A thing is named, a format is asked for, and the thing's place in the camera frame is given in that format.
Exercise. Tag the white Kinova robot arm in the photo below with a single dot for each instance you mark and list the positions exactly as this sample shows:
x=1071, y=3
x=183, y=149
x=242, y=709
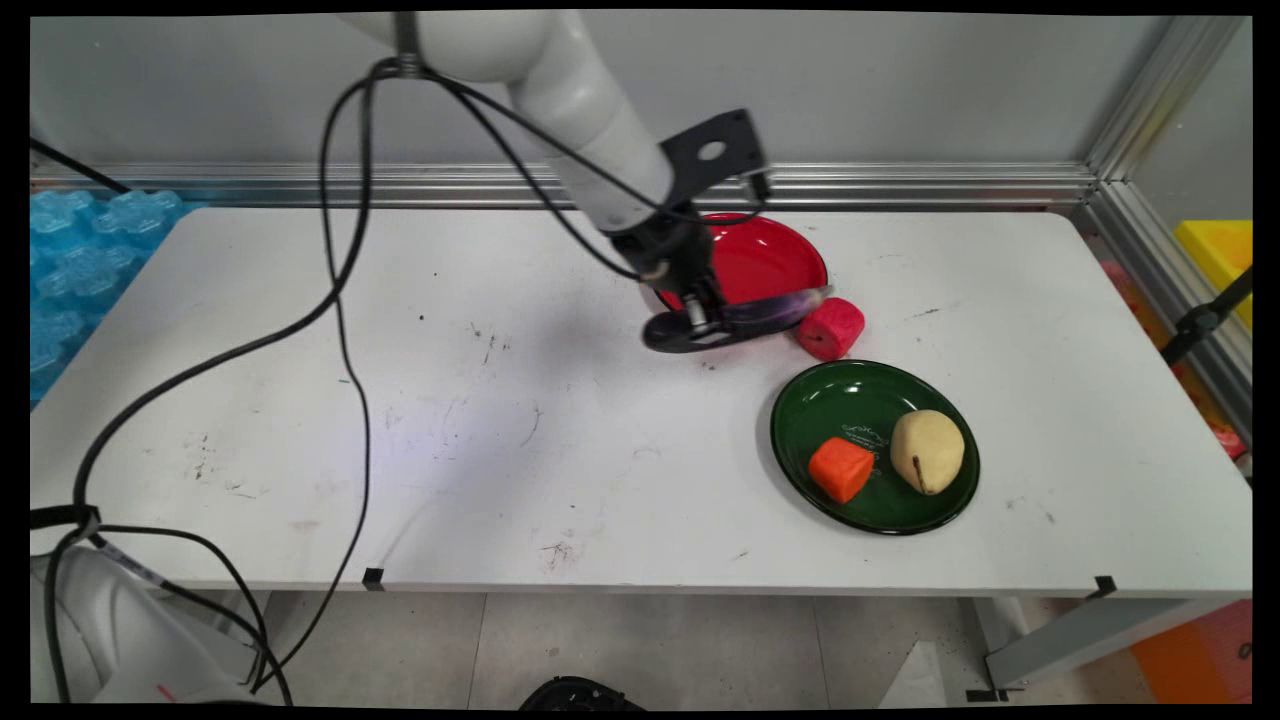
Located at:
x=560, y=90

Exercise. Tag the yellow plastic box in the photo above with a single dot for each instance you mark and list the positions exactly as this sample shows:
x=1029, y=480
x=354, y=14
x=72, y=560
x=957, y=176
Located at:
x=1222, y=262

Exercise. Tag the white table leg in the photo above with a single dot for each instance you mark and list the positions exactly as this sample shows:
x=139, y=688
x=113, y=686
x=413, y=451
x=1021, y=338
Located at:
x=262, y=615

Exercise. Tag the black tape marker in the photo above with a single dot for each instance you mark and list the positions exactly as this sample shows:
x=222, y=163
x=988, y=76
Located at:
x=373, y=576
x=1104, y=586

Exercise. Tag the orange toy carrot chunk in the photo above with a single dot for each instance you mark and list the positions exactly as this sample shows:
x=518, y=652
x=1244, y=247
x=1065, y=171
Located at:
x=842, y=470

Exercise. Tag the aluminium frame corner post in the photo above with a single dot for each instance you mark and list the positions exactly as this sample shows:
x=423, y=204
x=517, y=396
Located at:
x=1160, y=95

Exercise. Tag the blue foam puzzle mat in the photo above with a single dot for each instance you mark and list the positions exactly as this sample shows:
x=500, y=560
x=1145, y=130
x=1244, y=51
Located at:
x=80, y=260

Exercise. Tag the red round plate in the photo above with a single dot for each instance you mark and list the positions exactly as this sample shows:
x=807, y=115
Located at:
x=760, y=262

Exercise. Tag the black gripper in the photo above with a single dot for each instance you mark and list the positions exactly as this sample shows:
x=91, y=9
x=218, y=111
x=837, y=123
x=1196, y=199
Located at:
x=665, y=248

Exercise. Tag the aluminium frame side rail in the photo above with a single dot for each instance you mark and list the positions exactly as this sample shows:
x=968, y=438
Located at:
x=1170, y=290

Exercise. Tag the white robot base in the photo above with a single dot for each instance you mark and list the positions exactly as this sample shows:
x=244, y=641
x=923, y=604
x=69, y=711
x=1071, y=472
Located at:
x=110, y=630

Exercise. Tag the pale yellow toy pear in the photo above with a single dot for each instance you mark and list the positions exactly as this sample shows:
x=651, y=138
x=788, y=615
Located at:
x=928, y=452

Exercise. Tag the black round object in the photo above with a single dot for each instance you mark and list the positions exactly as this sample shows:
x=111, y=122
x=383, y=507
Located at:
x=580, y=694

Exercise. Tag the orange box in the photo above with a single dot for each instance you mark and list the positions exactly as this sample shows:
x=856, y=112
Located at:
x=1195, y=655

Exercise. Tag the horizontal aluminium frame rail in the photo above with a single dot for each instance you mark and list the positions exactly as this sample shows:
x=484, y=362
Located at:
x=900, y=185

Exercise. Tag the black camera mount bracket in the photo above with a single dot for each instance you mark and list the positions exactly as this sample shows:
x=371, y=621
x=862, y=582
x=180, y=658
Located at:
x=735, y=140

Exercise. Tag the grey table leg foot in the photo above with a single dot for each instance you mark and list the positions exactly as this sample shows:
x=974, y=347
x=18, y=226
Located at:
x=1085, y=640

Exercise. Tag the dark green round plate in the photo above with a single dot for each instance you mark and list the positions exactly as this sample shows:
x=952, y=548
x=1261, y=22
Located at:
x=860, y=400

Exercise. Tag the purple toy eggplant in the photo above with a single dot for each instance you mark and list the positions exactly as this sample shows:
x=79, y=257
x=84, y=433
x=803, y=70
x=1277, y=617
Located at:
x=770, y=310

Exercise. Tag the pink cylinder block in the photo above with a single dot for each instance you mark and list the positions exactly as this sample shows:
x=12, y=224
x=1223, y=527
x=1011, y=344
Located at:
x=832, y=328

